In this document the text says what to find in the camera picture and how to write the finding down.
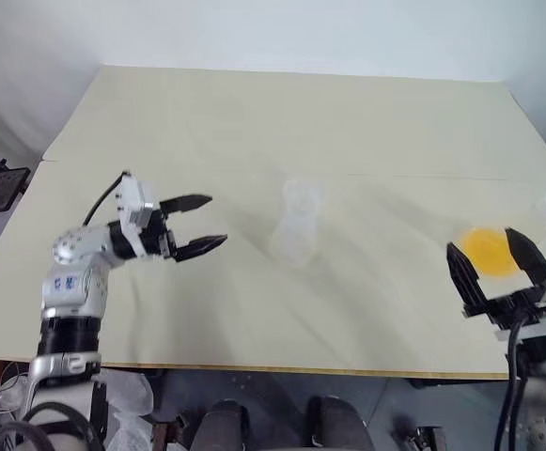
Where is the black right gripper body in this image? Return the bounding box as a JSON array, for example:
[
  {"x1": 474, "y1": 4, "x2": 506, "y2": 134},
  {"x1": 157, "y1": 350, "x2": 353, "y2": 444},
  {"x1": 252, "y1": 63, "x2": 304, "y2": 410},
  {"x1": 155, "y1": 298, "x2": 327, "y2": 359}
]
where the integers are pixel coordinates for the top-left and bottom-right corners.
[{"x1": 461, "y1": 277, "x2": 546, "y2": 333}]

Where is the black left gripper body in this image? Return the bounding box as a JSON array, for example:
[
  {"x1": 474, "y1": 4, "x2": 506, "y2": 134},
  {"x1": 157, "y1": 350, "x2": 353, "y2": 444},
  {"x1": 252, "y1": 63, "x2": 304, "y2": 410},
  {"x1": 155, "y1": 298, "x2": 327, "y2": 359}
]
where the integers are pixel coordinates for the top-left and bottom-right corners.
[{"x1": 137, "y1": 209, "x2": 179, "y2": 260}]

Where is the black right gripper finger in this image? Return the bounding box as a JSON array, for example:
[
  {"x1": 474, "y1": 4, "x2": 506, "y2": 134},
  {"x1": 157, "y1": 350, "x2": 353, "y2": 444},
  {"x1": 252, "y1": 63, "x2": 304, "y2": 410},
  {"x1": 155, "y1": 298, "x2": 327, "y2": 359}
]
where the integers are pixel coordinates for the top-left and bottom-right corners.
[
  {"x1": 445, "y1": 241, "x2": 491, "y2": 315},
  {"x1": 504, "y1": 225, "x2": 546, "y2": 289}
]

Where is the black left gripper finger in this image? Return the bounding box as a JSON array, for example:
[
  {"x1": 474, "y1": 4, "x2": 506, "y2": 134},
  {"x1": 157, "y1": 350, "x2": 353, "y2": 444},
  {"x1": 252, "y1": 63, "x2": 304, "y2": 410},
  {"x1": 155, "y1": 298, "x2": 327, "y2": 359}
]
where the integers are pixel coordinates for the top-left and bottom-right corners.
[
  {"x1": 159, "y1": 193, "x2": 214, "y2": 217},
  {"x1": 174, "y1": 233, "x2": 229, "y2": 264}
]

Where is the clear cup of orange liquid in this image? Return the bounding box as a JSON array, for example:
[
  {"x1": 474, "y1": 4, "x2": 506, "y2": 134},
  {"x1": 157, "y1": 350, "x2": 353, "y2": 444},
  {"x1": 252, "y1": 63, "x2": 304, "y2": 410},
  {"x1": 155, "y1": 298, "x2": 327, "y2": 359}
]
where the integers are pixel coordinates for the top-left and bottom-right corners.
[{"x1": 457, "y1": 225, "x2": 523, "y2": 279}]

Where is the small black and white device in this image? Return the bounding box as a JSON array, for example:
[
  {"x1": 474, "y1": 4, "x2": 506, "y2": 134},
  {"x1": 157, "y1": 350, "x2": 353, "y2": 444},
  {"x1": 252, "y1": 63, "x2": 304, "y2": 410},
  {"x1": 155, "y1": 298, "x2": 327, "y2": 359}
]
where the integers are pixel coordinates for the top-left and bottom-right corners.
[{"x1": 393, "y1": 416, "x2": 448, "y2": 451}]

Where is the clear plastic wrap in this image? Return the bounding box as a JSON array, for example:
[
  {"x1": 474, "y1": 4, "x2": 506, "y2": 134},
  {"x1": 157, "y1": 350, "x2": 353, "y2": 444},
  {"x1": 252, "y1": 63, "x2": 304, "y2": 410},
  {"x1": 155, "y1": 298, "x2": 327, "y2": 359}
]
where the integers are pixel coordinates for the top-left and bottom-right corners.
[{"x1": 106, "y1": 370, "x2": 155, "y2": 451}]

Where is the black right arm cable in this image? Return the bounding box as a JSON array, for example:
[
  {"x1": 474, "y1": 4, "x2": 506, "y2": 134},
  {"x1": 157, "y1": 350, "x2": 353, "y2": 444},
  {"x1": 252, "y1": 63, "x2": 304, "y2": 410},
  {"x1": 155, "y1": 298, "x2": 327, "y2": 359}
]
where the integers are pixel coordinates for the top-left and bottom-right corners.
[{"x1": 496, "y1": 318, "x2": 538, "y2": 451}]

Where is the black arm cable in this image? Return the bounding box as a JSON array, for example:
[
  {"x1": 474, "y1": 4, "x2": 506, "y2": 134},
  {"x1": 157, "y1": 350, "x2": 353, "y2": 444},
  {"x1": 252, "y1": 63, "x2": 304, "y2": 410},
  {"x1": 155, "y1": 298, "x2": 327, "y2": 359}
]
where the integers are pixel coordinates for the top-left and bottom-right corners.
[
  {"x1": 83, "y1": 170, "x2": 132, "y2": 227},
  {"x1": 496, "y1": 318, "x2": 538, "y2": 451}
]

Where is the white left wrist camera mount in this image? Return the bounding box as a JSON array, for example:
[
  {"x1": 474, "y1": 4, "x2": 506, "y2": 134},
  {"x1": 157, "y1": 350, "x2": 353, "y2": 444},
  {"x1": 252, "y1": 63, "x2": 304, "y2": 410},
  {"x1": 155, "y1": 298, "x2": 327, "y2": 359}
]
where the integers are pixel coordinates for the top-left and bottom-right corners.
[{"x1": 115, "y1": 176, "x2": 164, "y2": 259}]

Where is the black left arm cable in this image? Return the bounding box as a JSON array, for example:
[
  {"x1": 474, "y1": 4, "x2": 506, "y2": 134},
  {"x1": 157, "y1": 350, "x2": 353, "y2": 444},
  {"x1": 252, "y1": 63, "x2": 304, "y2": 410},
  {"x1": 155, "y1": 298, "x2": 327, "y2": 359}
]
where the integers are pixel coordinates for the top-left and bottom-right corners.
[{"x1": 83, "y1": 170, "x2": 132, "y2": 227}]

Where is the black looped hose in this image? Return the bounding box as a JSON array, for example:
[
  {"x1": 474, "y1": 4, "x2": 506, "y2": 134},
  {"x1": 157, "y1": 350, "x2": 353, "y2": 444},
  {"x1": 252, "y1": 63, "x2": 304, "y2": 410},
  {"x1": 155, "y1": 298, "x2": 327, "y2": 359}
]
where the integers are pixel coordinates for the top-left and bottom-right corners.
[{"x1": 0, "y1": 401, "x2": 96, "y2": 451}]

